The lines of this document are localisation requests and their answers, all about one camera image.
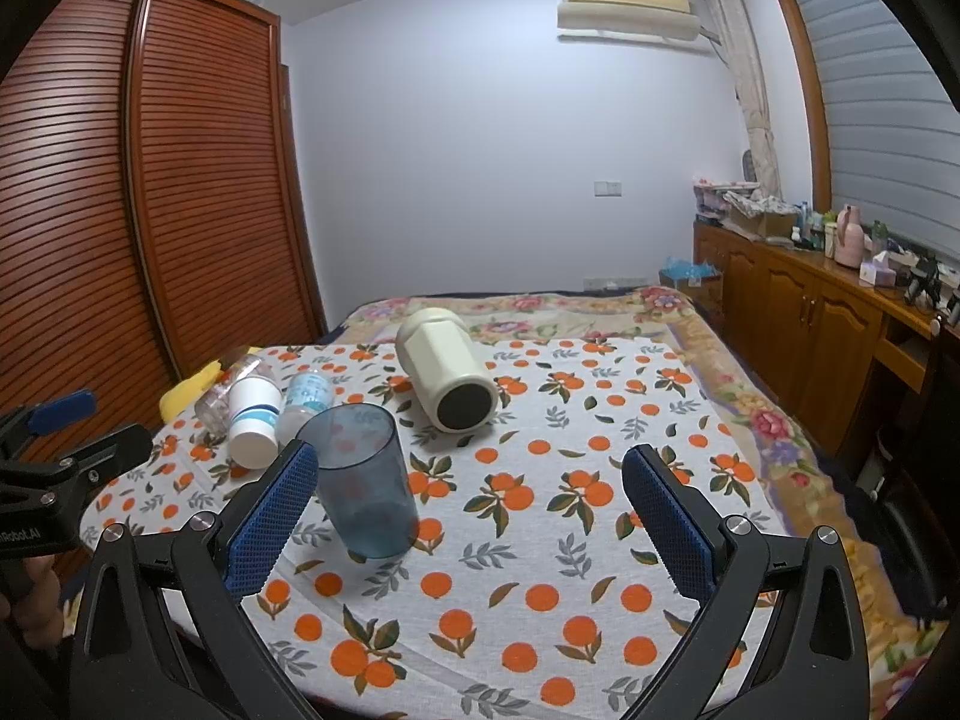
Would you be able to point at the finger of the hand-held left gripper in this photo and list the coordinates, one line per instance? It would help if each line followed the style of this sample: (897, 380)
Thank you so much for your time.
(112, 450)
(64, 409)

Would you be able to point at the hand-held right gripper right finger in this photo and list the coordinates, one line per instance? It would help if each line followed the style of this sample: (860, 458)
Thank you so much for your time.
(667, 532)

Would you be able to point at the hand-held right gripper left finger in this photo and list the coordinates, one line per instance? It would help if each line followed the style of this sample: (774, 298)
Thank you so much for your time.
(276, 521)

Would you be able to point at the cream cup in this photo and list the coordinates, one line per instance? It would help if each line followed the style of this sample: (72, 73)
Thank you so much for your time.
(439, 360)

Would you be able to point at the translucent blue cup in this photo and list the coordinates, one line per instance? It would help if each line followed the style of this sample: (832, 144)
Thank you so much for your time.
(367, 495)

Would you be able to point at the person's left hand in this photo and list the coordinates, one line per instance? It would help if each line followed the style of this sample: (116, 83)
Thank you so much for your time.
(37, 604)

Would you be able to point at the yellow sponge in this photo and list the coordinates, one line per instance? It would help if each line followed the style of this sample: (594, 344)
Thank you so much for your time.
(184, 394)

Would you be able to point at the white pill bottle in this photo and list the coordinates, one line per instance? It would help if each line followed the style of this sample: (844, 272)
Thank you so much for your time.
(255, 427)

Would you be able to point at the clear plastic jar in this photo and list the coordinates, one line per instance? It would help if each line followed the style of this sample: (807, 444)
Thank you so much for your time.
(223, 390)

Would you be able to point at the plastic bottle with blue label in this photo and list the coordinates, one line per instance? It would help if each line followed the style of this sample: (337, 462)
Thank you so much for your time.
(309, 394)

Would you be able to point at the orange-print tablecloth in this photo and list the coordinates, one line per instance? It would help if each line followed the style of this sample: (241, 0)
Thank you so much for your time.
(525, 540)

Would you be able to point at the floral blanket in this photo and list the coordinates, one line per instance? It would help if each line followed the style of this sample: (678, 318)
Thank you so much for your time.
(757, 420)

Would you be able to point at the wooden slatted wardrobe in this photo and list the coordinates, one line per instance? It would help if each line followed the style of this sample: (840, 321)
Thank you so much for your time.
(187, 202)

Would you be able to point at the black chair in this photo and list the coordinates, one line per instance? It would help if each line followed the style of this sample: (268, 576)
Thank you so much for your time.
(911, 510)

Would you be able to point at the wooden sideboard cabinet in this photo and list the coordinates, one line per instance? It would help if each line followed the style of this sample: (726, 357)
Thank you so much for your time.
(787, 307)

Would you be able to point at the blue plastic bag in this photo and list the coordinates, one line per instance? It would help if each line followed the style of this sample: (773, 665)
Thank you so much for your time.
(686, 270)

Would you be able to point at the cardboard box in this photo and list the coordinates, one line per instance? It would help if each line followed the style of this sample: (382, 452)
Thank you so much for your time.
(761, 221)

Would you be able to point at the stack of patterned boxes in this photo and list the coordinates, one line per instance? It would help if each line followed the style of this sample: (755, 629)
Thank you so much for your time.
(712, 202)

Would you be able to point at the pink tissue box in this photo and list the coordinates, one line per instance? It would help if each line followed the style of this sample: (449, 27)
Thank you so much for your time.
(876, 270)

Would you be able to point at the pink thermos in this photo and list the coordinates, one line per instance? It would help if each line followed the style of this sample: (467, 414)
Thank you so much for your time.
(848, 240)

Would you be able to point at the green bottle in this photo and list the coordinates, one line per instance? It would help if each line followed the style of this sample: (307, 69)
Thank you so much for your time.
(879, 236)

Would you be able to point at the patterned curtain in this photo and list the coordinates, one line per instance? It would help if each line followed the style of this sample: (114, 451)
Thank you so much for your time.
(750, 90)

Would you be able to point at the grey window blind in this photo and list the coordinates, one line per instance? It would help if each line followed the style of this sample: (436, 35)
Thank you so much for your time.
(877, 127)

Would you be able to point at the white air deflector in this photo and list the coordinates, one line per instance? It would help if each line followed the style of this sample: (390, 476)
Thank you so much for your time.
(630, 21)

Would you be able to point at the white wall switch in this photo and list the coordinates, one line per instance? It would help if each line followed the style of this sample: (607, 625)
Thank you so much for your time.
(607, 188)

